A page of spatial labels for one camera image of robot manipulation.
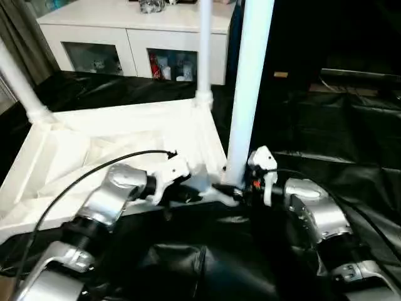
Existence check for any white plastic table leg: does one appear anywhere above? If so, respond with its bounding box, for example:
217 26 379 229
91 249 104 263
194 0 215 107
223 0 276 187
0 39 54 125

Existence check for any white plastic table top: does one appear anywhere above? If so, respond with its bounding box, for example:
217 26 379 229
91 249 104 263
0 97 242 242

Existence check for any black mat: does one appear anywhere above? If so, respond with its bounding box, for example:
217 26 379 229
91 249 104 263
0 69 401 301

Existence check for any red bottle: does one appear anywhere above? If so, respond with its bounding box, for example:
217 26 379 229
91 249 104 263
150 53 160 78

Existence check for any white cabinet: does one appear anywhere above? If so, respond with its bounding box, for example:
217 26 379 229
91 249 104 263
36 0 236 85

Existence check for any grey curtain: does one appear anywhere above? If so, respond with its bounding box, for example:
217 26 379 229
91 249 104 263
0 0 60 101

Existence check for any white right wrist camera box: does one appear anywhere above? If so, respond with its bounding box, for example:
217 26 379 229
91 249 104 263
247 145 279 206

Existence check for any silver metal rail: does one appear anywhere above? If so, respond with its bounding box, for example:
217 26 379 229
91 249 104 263
321 68 401 82

